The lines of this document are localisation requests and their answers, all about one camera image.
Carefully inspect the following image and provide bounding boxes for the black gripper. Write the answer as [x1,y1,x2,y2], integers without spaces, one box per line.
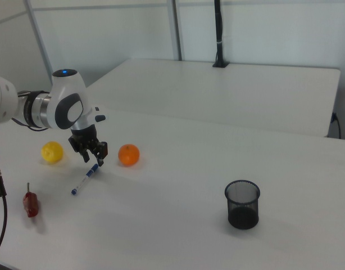
[68,125,109,167]

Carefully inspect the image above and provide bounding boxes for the blue white marker pen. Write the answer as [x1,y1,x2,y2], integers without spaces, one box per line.
[71,163,100,196]

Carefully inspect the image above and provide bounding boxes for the black mesh pen cup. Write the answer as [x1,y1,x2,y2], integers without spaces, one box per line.
[224,179,261,230]

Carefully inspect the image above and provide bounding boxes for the orange mandarin fruit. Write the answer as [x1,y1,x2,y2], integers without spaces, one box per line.
[117,143,140,167]

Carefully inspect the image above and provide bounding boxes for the red chili pepper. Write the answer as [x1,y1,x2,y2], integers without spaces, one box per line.
[22,182,39,219]

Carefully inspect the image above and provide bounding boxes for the white side table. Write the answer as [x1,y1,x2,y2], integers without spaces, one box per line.
[85,58,342,138]

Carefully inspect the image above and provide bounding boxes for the black cable metal connector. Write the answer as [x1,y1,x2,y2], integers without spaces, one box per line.
[0,153,8,262]

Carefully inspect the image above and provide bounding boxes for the black camera pole with base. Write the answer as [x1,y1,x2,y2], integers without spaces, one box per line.
[212,0,230,69]

